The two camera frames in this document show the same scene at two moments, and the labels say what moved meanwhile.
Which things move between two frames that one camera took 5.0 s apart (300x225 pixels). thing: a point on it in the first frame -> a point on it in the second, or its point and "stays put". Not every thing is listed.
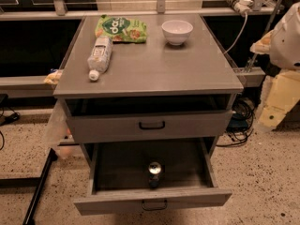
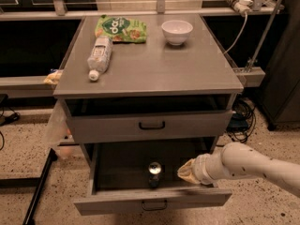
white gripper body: (286, 49) -> (202, 171)
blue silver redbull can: (155, 170) stays put
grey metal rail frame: (37, 86) stays put
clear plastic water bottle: (99, 57) stays put
